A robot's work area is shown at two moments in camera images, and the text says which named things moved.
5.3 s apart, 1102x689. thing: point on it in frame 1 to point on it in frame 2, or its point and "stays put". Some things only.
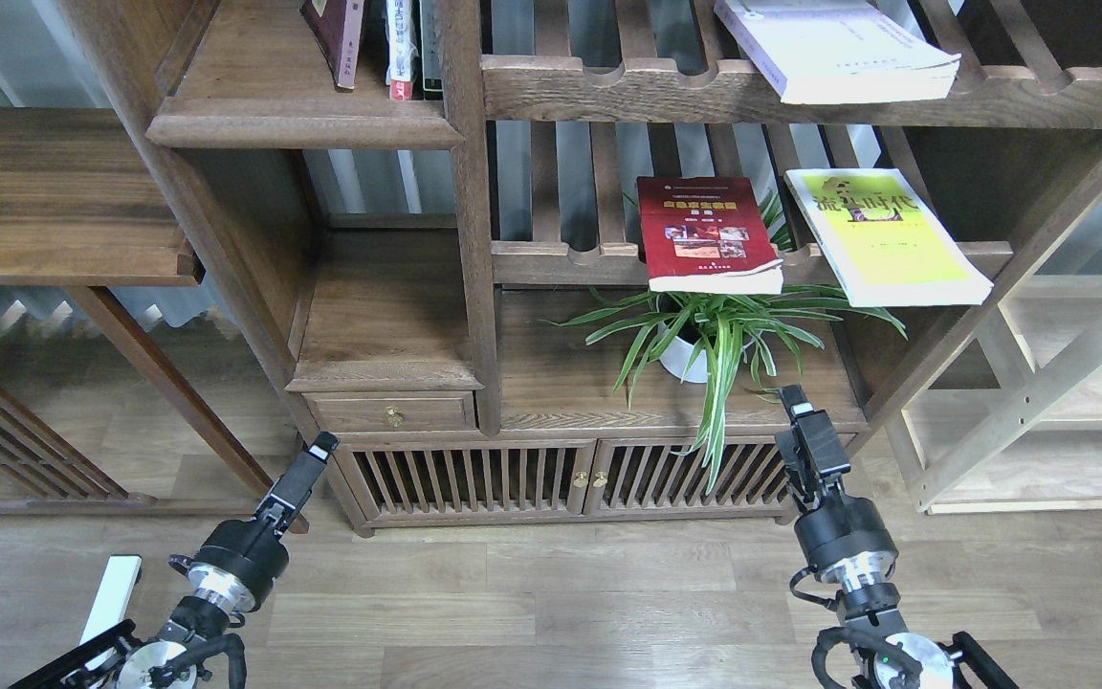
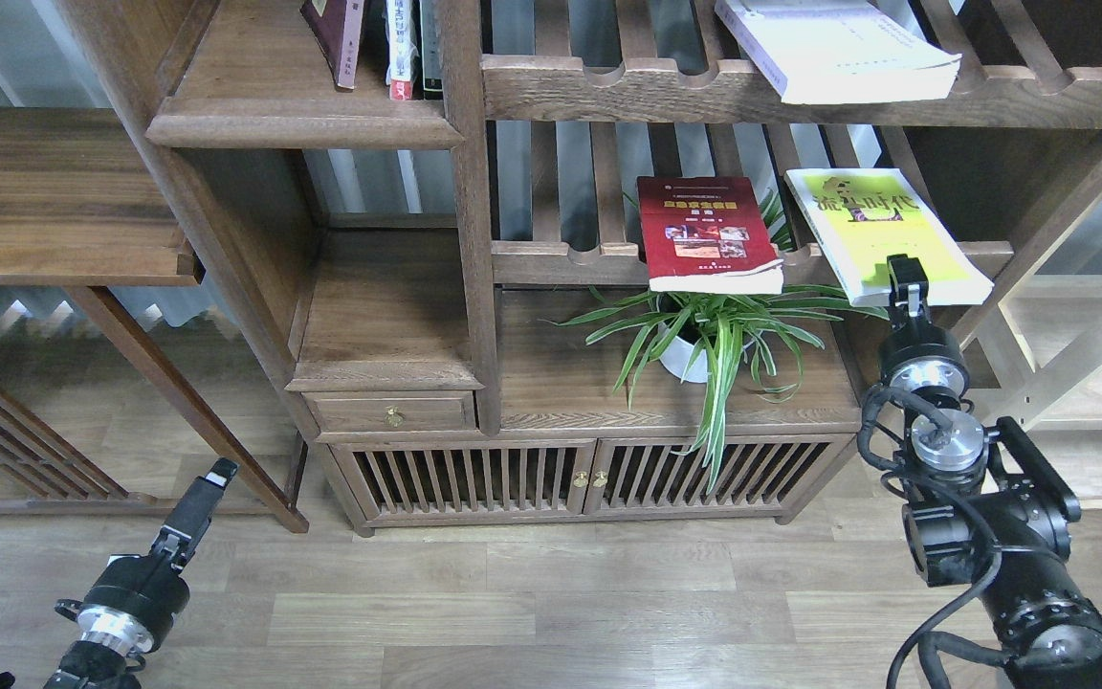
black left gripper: [250, 554] to [134, 606]
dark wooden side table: [64, 198] stays put
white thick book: [809, 52] stays put
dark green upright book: [431, 49] stays put
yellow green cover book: [885, 243] stays put
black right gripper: [838, 532] to [919, 355]
